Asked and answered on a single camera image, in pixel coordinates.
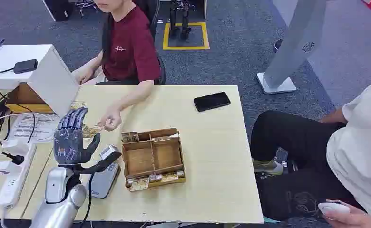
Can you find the gold printed card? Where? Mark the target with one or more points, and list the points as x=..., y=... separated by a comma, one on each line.
x=90, y=131

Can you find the black robot legs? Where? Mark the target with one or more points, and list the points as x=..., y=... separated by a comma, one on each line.
x=184, y=22

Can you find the stack of gold cards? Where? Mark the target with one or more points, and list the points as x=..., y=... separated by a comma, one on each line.
x=78, y=105

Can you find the person's left hand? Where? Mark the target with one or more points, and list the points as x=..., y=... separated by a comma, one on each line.
x=358, y=218
x=112, y=119

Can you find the gold card in box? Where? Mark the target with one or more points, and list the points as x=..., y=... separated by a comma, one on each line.
x=139, y=184
x=169, y=177

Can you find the white box shelf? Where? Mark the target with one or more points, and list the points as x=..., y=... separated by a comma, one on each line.
x=51, y=81

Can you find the black smartphone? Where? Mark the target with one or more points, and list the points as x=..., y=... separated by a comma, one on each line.
x=211, y=101

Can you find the black plug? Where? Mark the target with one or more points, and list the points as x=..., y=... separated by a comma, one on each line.
x=16, y=159

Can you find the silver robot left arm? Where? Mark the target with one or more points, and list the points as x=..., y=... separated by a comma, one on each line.
x=59, y=201

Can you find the white charger plug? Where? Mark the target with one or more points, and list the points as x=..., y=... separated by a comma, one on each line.
x=15, y=146

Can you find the black power adapter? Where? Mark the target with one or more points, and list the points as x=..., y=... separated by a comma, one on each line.
x=25, y=66

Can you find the grey white floor stand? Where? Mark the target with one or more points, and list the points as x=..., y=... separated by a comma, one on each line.
x=294, y=41

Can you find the black cabinet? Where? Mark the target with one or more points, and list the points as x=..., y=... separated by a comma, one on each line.
x=58, y=9

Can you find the wooden card box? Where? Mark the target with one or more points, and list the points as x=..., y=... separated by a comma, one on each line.
x=152, y=159

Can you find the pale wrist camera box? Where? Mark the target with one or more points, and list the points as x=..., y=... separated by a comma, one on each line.
x=108, y=152

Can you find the white power strip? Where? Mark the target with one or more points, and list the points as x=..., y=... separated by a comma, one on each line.
x=13, y=182

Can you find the printed paper sheet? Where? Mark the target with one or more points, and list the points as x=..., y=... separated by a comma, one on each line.
x=24, y=127

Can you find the black round base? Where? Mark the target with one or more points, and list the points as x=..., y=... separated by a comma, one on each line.
x=277, y=45

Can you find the white handheld remote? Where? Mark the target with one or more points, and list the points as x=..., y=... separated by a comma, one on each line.
x=332, y=208

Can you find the grey flat card reader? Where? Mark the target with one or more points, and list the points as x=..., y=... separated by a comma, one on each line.
x=103, y=184

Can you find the brown cardboard box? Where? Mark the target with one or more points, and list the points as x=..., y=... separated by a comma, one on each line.
x=24, y=99

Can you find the small floor socket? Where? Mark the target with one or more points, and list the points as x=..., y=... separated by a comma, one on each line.
x=160, y=21

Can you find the card stack in box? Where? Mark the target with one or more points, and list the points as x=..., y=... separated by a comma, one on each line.
x=130, y=137

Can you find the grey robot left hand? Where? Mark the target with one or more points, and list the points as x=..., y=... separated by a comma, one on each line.
x=69, y=141

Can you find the person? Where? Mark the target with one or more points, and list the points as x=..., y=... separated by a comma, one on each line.
x=355, y=151
x=132, y=47

